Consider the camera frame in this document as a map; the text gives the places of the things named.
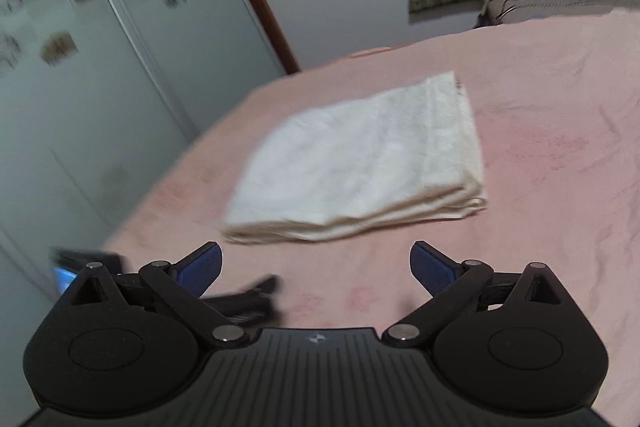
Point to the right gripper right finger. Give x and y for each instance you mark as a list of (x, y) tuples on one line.
[(454, 288)]

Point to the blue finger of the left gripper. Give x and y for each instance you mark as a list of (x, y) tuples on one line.
[(254, 305)]

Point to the frosted glass wardrobe doors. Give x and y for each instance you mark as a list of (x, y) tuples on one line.
[(98, 100)]

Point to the pink bed sheet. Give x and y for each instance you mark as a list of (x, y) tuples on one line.
[(556, 105)]

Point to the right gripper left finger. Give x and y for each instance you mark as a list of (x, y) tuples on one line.
[(179, 287)]

